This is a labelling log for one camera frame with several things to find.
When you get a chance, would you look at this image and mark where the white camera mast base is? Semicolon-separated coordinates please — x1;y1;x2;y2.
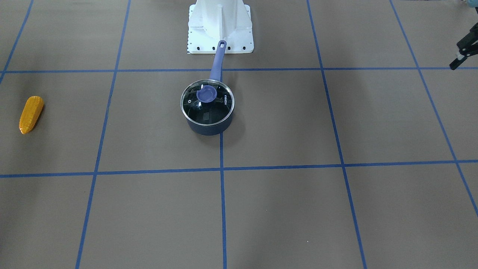
187;0;254;54

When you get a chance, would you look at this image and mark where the yellow corn cob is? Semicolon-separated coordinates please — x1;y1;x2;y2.
19;96;44;134

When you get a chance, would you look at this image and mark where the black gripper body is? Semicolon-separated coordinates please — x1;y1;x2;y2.
457;23;478;57

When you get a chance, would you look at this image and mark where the glass pot lid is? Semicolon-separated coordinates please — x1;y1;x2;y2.
180;79;235;127

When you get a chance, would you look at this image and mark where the dark blue saucepan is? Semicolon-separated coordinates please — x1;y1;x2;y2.
180;40;235;136

